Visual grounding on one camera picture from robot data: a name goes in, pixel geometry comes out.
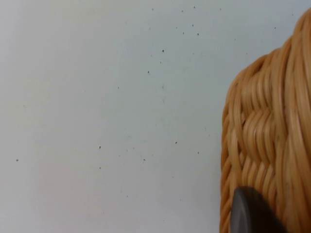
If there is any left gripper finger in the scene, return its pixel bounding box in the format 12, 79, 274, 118
230, 186, 290, 233

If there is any pale brown wicker basket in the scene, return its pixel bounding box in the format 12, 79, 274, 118
220, 7, 311, 233

